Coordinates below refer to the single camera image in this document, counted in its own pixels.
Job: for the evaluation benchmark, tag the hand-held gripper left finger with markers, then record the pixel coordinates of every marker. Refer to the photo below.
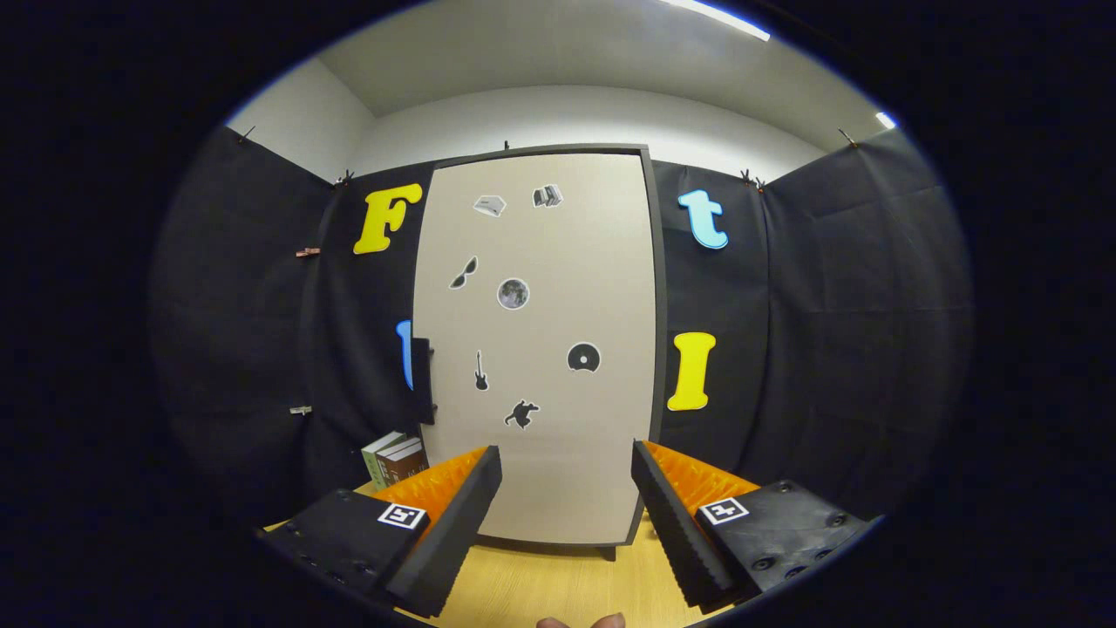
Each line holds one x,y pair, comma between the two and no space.
453,541

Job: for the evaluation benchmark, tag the row of black cloth clips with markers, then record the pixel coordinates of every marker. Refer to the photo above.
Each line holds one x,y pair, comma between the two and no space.
746,178

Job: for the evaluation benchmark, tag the dark grey cabinet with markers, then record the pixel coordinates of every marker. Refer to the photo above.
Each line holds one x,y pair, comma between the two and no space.
661,305

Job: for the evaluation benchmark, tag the dark brown book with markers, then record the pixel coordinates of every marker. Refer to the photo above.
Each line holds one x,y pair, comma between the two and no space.
388,471

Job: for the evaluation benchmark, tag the ceiling light panel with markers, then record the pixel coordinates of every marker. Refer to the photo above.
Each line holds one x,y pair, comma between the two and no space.
724,17
887,120

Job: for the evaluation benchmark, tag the black backdrop cloth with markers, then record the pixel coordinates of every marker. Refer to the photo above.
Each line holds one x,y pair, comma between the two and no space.
828,349

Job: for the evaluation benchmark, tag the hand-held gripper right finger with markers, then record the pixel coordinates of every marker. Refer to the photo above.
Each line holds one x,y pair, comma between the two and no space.
680,541

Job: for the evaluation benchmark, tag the green book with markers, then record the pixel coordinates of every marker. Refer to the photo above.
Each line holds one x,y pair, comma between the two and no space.
373,467

